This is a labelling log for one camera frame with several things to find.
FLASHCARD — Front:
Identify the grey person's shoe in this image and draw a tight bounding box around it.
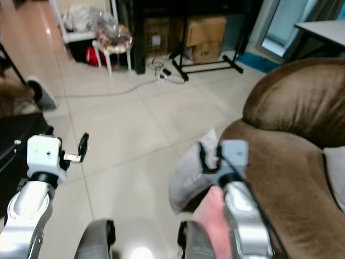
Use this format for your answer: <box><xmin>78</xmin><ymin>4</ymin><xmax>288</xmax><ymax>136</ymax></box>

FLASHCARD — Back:
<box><xmin>26</xmin><ymin>77</ymin><xmax>58</xmax><ymax>113</ymax></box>

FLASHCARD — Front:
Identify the brown sofa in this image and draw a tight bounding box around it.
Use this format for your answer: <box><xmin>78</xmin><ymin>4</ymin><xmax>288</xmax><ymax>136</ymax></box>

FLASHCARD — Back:
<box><xmin>189</xmin><ymin>56</ymin><xmax>345</xmax><ymax>259</ymax></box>

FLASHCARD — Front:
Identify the white plastic stool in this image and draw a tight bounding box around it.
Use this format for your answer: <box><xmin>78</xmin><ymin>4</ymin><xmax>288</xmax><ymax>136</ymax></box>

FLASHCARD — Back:
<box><xmin>91</xmin><ymin>39</ymin><xmax>134</xmax><ymax>77</ymax></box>

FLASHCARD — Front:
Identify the black metal stand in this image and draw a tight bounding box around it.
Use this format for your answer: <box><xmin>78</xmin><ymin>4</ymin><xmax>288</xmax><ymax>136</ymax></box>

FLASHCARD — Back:
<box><xmin>118</xmin><ymin>0</ymin><xmax>267</xmax><ymax>83</ymax></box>

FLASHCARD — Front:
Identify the red container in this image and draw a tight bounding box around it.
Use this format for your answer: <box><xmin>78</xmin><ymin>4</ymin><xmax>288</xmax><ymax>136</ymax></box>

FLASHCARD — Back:
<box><xmin>86</xmin><ymin>47</ymin><xmax>106</xmax><ymax>69</ymax></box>

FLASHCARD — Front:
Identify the white floor cable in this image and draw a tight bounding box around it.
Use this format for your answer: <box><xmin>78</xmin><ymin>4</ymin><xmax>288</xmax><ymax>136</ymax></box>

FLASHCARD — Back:
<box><xmin>57</xmin><ymin>59</ymin><xmax>189</xmax><ymax>100</ymax></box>

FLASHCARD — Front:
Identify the printed brown cardboard box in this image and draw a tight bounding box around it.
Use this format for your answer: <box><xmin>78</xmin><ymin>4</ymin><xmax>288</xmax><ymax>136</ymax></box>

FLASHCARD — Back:
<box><xmin>190</xmin><ymin>43</ymin><xmax>223</xmax><ymax>65</ymax></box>

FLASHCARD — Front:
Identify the grey table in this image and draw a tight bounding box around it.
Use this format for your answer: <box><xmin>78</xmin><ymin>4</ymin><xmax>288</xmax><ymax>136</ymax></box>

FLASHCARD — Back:
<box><xmin>287</xmin><ymin>19</ymin><xmax>345</xmax><ymax>64</ymax></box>

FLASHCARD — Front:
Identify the large brown cardboard box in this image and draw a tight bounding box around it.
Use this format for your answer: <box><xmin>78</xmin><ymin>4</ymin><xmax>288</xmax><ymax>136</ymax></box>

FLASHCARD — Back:
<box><xmin>185</xmin><ymin>15</ymin><xmax>228</xmax><ymax>48</ymax></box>

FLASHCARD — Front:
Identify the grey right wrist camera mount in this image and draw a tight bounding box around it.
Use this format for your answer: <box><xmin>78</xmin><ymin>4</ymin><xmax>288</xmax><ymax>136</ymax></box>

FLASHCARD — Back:
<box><xmin>220</xmin><ymin>140</ymin><xmax>250</xmax><ymax>174</ymax></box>

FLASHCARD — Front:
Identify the white power strip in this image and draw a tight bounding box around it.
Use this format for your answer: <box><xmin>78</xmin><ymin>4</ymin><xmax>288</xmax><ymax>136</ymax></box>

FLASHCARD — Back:
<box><xmin>158</xmin><ymin>69</ymin><xmax>174</xmax><ymax>83</ymax></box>

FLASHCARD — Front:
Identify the light grey cushion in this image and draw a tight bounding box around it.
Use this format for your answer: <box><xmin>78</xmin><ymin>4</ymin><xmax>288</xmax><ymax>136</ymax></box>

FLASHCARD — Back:
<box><xmin>322</xmin><ymin>146</ymin><xmax>345</xmax><ymax>212</ymax></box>

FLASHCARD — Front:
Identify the person's bare leg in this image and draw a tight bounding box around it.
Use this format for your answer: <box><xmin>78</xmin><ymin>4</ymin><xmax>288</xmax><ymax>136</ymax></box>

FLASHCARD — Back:
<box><xmin>0</xmin><ymin>69</ymin><xmax>34</xmax><ymax>117</ymax></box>

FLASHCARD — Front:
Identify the glass door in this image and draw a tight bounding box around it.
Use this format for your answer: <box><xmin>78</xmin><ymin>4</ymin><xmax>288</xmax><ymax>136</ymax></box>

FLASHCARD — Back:
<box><xmin>258</xmin><ymin>0</ymin><xmax>320</xmax><ymax>57</ymax></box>

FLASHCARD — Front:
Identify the white shelf rack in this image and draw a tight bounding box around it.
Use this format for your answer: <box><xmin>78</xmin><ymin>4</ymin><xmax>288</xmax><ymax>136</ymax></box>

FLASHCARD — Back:
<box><xmin>49</xmin><ymin>0</ymin><xmax>120</xmax><ymax>46</ymax></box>

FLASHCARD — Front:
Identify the dark narrow cardboard box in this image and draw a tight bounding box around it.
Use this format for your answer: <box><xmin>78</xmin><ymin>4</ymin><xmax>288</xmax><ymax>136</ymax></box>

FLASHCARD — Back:
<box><xmin>144</xmin><ymin>18</ymin><xmax>171</xmax><ymax>56</ymax></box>

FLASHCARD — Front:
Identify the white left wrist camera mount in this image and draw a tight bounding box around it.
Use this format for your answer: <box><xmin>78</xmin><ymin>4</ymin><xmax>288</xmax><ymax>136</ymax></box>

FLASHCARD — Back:
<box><xmin>27</xmin><ymin>135</ymin><xmax>68</xmax><ymax>174</ymax></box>

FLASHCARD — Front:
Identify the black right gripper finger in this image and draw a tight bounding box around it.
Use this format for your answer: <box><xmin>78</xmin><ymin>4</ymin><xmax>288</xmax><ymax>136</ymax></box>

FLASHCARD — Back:
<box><xmin>198</xmin><ymin>142</ymin><xmax>216</xmax><ymax>174</ymax></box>

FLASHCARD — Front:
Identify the clear plastic bag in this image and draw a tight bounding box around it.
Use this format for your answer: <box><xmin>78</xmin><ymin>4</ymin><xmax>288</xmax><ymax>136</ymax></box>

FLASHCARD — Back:
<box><xmin>94</xmin><ymin>12</ymin><xmax>134</xmax><ymax>53</ymax></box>

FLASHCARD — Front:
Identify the blue floor mat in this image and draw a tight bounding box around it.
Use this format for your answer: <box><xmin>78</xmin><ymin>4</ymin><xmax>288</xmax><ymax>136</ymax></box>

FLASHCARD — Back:
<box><xmin>236</xmin><ymin>51</ymin><xmax>271</xmax><ymax>74</ymax></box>

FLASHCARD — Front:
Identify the pale cloth pile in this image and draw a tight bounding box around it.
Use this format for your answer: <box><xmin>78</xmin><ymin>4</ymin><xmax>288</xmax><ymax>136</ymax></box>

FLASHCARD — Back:
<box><xmin>61</xmin><ymin>5</ymin><xmax>107</xmax><ymax>34</ymax></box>

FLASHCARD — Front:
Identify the pink cushion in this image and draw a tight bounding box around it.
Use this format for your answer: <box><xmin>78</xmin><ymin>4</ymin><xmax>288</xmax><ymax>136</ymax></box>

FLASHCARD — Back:
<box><xmin>190</xmin><ymin>186</ymin><xmax>233</xmax><ymax>259</ymax></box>

